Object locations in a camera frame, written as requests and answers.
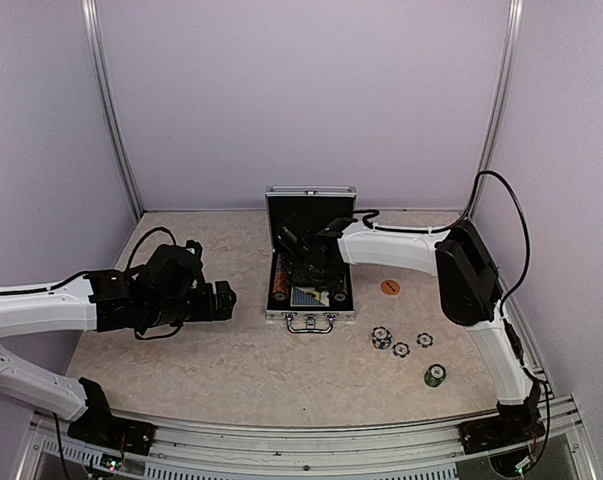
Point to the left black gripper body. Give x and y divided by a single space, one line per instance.
173 309

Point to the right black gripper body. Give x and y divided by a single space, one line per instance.
312 273

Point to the aluminium poker case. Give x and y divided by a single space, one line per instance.
322 204

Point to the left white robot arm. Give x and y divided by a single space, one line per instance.
89 301

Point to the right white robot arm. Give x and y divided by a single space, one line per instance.
469 287

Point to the blue card deck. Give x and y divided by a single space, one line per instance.
308 297

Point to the right chip row in case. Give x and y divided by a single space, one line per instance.
340 292

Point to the chip row in case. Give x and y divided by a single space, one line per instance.
340 292
280 289

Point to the left chip row in case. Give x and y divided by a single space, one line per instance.
280 289

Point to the orange round button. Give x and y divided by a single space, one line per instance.
390 287

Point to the blue white chip stack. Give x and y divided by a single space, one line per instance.
381 338

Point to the blue white poker chip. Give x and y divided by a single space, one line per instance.
401 350
425 340

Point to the green chip stack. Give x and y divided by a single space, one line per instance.
435 375

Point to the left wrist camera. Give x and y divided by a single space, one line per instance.
194 247

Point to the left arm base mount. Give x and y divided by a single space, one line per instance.
99 426

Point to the front aluminium rail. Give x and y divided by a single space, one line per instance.
415 450

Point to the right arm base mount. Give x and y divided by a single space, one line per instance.
513 424

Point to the left aluminium frame post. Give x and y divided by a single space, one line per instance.
97 52

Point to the aluminium frame post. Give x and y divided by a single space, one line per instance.
505 71
97 52

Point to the right aluminium frame post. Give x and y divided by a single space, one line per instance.
505 71

